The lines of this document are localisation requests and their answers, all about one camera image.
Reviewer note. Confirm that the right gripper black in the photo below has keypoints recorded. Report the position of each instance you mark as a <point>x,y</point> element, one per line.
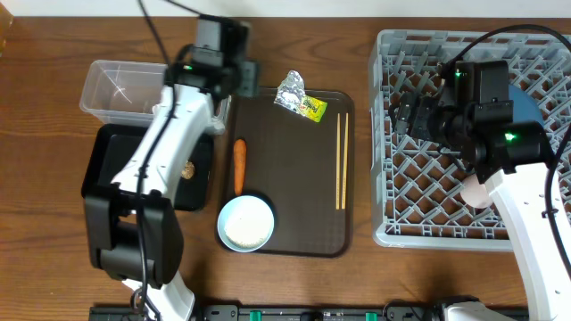
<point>425,108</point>

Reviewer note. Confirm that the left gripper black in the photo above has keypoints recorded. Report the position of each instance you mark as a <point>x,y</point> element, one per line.
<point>250,86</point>

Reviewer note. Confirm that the aluminium foil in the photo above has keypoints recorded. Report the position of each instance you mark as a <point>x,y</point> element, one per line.
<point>291,92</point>

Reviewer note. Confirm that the yellow green snack wrapper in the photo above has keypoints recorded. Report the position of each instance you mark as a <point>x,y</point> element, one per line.
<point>312,108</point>

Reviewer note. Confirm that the blue plate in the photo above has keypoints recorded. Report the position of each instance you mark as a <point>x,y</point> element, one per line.
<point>525,108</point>

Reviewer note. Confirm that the brown food scrap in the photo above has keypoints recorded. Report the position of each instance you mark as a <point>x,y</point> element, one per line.
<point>188,171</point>

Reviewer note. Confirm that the light blue rice bowl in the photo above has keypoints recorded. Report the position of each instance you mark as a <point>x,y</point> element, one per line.
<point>245,223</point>

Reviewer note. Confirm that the white tissue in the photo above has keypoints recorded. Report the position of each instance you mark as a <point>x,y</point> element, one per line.
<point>217,126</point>

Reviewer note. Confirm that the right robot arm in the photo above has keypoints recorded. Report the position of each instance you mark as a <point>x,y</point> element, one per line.
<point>515,163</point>

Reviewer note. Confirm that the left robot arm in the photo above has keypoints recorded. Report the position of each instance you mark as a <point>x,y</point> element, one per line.
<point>133,232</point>

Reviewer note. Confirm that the grey dishwasher rack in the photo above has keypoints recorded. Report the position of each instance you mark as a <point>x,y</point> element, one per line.
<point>415,189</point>

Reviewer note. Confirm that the orange carrot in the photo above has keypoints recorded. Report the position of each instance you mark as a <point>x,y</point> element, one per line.
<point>239,158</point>

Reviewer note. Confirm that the pink cup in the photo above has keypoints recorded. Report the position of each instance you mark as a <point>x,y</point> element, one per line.
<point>475,194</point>

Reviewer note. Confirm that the dark brown serving tray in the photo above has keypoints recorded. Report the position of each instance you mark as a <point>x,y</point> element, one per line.
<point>290,164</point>

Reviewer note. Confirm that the clear plastic bin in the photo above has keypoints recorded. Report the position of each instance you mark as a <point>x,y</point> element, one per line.
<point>124,93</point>

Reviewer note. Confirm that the black tray bin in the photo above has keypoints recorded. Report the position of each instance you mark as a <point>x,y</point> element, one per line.
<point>114,146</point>

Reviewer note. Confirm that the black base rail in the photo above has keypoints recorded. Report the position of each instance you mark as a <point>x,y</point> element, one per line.
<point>394,312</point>

